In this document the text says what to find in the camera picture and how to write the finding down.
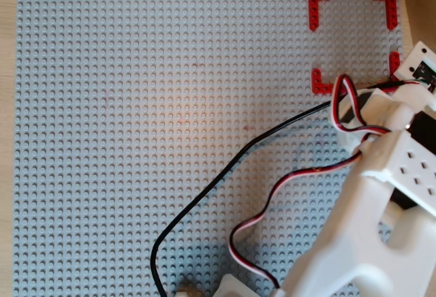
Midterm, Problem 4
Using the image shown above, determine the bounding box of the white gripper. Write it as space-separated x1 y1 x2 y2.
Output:
391 80 436 114

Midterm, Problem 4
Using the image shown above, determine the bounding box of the red L-shaped Lego beam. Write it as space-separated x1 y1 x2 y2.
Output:
308 0 334 32
311 67 341 95
387 51 402 85
370 0 399 31

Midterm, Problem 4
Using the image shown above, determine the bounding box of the brown cardboard box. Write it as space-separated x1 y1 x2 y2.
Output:
403 0 436 51

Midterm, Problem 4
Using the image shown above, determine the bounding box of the grey Lego baseplate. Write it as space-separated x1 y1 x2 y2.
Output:
12 0 408 297

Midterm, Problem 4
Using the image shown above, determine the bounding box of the long red white black cable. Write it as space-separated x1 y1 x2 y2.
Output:
228 74 392 290

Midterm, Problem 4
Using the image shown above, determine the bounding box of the black camera cable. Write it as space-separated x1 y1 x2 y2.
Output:
150 78 405 297

